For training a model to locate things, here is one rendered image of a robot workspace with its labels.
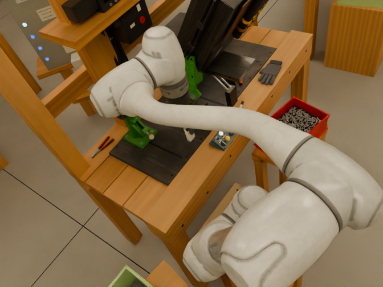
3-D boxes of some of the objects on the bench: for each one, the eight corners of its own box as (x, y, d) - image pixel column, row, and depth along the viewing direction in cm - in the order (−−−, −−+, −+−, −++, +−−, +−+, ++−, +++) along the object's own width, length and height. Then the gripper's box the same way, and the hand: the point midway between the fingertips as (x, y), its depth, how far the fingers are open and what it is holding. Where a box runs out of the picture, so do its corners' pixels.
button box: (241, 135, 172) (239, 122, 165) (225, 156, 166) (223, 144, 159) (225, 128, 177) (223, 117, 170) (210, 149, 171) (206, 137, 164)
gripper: (152, 92, 106) (171, 139, 124) (184, 103, 100) (200, 152, 118) (167, 77, 109) (183, 126, 127) (199, 87, 103) (211, 137, 121)
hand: (189, 132), depth 120 cm, fingers closed
